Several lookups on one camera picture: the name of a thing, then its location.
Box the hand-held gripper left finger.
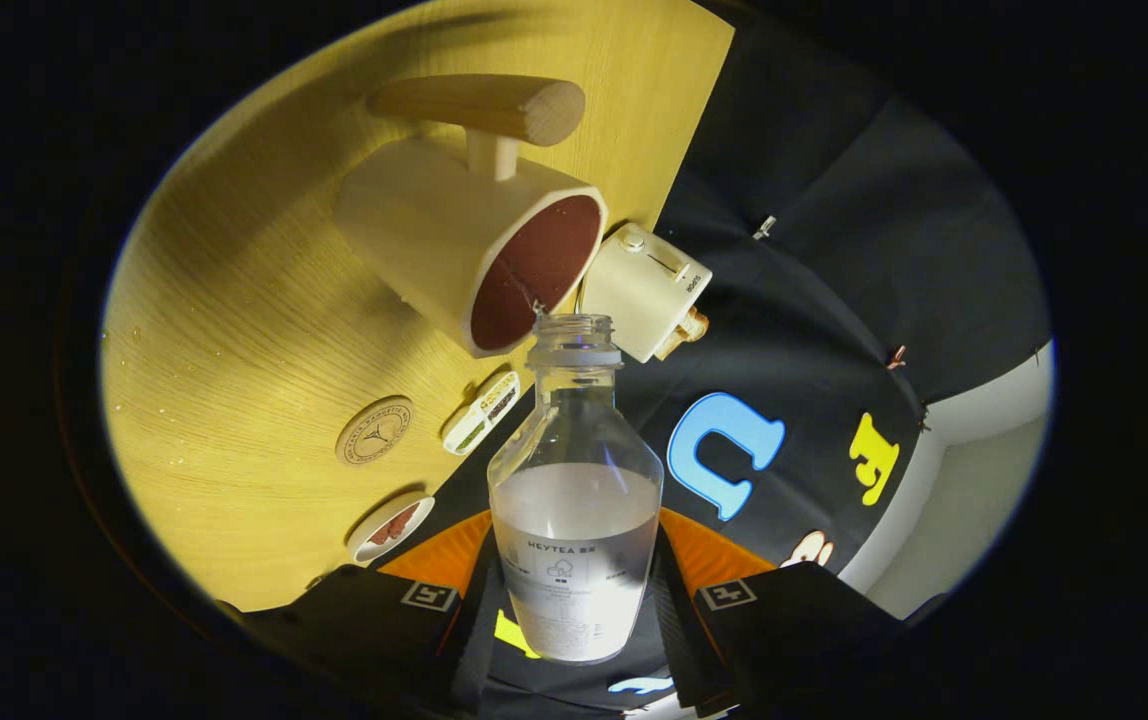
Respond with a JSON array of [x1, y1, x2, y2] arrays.
[[219, 510, 497, 716]]

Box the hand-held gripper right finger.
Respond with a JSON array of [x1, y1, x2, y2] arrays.
[[646, 507, 905, 720]]

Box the clear juice bottle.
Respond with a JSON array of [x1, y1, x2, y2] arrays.
[[486, 313, 665, 665]]

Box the round wooden coaster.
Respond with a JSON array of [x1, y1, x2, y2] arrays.
[[335, 396, 414, 467]]

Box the beige cup with wooden handle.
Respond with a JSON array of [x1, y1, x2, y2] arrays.
[[334, 75, 609, 359]]

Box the white round plate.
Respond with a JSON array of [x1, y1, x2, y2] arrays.
[[346, 496, 436, 564]]

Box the cream toaster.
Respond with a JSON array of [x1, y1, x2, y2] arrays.
[[579, 222, 714, 364]]

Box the wooden table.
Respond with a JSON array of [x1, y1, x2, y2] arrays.
[[99, 0, 737, 613]]

